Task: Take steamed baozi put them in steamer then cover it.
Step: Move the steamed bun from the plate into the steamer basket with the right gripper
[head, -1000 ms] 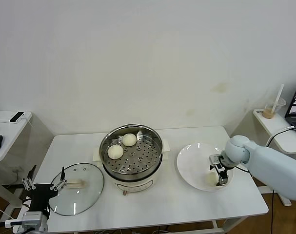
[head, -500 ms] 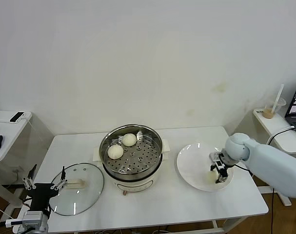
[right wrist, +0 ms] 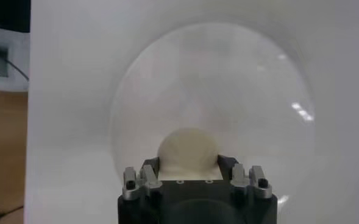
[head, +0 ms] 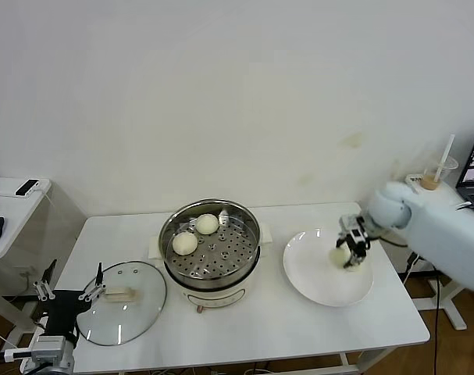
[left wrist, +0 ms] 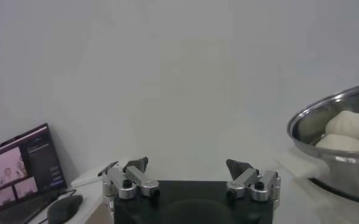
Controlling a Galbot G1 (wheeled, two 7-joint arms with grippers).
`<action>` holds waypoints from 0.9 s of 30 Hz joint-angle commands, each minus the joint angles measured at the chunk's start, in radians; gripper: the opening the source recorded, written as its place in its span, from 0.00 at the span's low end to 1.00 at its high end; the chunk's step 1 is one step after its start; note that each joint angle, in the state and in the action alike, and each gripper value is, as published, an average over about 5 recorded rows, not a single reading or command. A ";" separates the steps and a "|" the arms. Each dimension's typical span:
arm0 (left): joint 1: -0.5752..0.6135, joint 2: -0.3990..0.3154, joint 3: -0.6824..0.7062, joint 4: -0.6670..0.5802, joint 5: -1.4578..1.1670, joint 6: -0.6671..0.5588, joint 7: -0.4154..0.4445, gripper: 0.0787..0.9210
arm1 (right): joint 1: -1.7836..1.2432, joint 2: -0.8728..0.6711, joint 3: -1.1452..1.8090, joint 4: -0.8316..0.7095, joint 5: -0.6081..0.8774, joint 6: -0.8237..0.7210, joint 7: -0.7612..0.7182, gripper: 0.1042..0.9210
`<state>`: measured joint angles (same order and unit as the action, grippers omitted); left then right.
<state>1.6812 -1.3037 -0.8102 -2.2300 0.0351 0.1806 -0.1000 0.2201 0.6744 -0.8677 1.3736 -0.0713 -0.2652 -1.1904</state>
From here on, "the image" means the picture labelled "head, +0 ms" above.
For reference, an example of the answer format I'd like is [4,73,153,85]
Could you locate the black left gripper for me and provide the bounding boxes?
[33,259,107,341]

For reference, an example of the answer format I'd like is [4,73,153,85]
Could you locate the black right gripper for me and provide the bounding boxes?
[335,224,370,270]

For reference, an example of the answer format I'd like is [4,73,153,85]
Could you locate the round glass lid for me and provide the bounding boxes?
[75,260,168,347]

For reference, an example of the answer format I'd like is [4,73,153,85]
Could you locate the perforated stainless steamer basket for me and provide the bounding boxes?
[159,199,262,288]

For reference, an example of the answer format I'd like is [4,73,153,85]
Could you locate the white round plate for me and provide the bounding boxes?
[282,228,375,309]

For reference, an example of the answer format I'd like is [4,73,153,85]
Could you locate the white side table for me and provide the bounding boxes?
[0,177,85,359]
[405,173,474,333]

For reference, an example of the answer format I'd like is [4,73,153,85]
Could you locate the clear plastic drink cup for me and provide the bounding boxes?
[422,155,458,192]

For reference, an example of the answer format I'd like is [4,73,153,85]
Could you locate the black and white phone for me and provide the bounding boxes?
[15,179,41,198]

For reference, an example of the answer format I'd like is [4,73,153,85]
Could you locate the white drinking straw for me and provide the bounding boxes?
[433,134,455,184]

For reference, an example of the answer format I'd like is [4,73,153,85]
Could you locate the white electric cooker base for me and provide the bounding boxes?
[148,221,274,314]

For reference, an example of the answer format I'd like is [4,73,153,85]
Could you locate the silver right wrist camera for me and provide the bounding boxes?
[339,213,363,232]

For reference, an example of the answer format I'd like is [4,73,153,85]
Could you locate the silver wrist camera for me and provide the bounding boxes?
[4,334,66,363]
[339,213,363,232]

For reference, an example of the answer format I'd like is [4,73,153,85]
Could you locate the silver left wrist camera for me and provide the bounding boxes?
[4,334,66,363]

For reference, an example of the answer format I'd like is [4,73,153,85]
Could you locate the hanging black cable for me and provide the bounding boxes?
[427,269,444,375]

